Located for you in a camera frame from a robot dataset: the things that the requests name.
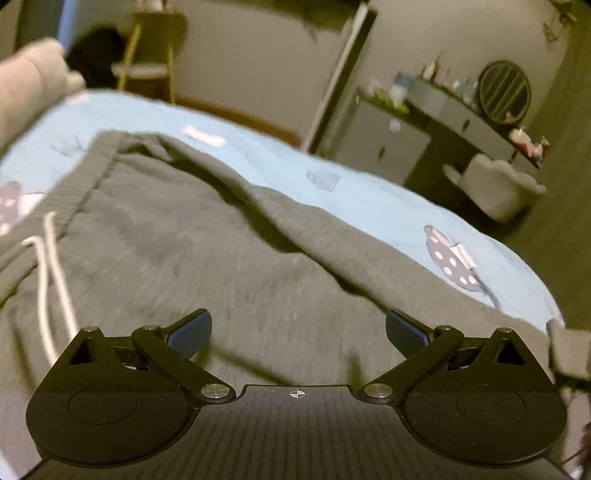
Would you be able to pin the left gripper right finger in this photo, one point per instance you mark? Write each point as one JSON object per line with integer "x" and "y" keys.
{"x": 424, "y": 349}

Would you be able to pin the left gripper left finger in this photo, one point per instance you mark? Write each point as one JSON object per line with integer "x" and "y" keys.
{"x": 168, "y": 352}

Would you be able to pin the grey sweatpants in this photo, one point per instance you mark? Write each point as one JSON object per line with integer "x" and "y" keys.
{"x": 148, "y": 229}

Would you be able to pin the grey pleated curtain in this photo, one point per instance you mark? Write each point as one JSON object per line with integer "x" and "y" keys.
{"x": 555, "y": 237}

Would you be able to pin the grey scalloped chair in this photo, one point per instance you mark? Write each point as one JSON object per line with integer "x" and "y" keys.
{"x": 496, "y": 187}

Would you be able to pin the grey bedside cabinet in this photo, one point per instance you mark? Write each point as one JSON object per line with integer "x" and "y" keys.
{"x": 373, "y": 140}

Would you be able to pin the light blue bed sheet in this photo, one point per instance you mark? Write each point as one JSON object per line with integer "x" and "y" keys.
{"x": 431, "y": 235}

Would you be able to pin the pink plush on desk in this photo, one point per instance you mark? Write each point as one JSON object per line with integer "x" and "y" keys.
{"x": 523, "y": 142}

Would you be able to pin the grey vanity desk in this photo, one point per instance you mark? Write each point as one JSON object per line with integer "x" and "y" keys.
{"x": 450, "y": 112}

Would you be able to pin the round vanity mirror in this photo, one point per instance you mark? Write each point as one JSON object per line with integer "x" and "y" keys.
{"x": 504, "y": 92}

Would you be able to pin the yellow leg side table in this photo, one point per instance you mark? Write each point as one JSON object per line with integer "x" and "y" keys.
{"x": 156, "y": 38}

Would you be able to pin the black bag on floor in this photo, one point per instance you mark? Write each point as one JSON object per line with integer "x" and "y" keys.
{"x": 94, "y": 54}

